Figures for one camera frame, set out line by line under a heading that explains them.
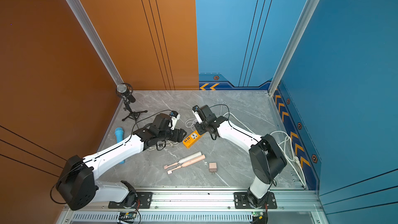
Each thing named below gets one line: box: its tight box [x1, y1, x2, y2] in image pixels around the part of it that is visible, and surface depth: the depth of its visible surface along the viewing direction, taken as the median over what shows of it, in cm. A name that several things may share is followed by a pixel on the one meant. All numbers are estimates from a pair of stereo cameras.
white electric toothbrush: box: [163, 151, 203, 170], surface depth 87 cm
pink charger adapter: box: [209, 162, 218, 175], surface depth 84 cm
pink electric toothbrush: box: [166, 154, 206, 175], surface depth 86 cm
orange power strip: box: [182, 130, 206, 149], surface depth 93 cm
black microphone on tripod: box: [116, 82, 148, 122], surface depth 93 cm
